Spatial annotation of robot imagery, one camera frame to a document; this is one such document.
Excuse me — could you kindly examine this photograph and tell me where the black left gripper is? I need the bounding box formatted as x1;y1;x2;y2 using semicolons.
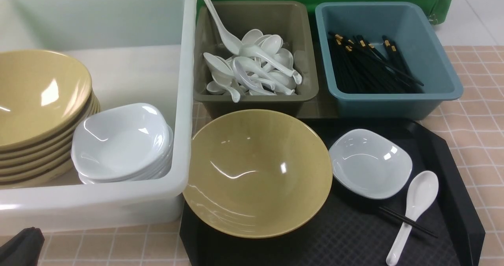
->
0;227;45;266

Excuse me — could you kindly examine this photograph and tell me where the yellow noodle bowl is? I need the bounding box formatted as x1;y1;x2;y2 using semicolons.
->
182;109;333;239

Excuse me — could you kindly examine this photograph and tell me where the white square sauce dish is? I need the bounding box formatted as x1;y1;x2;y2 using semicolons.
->
329;129;413;200

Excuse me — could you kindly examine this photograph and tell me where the black chopstick gold band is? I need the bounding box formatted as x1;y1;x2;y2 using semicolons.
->
379;206;438;236

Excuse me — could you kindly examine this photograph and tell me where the white ceramic soup spoon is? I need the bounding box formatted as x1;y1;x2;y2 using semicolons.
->
386;171;439;266

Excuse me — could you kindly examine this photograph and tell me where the stack of white dishes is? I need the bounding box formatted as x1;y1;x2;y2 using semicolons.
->
71;103;174;184

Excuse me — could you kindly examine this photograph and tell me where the stack of yellow bowls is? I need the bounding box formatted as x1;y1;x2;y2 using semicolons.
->
0;49;101;190

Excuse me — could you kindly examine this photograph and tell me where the large white plastic tub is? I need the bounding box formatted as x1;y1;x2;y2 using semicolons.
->
1;0;197;236

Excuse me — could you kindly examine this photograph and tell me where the upright white spoon in bin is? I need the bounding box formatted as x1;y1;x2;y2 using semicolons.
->
203;0;243;55

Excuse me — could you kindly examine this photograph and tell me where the pile of white spoons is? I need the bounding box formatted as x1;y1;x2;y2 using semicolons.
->
203;29;308;103

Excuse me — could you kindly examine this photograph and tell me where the black plastic serving tray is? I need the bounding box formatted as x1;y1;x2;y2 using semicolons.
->
180;118;485;266

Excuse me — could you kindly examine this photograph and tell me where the olive plastic spoon bin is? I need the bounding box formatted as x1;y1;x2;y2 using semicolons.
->
194;1;319;119

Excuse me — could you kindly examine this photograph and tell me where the pile of black chopsticks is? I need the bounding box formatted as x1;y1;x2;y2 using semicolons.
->
328;32;424;94

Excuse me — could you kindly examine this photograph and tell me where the blue plastic chopstick bin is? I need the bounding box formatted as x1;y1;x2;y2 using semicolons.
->
315;2;464;120

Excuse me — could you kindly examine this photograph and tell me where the checked beige tablecloth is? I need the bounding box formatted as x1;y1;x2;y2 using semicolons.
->
38;46;504;266

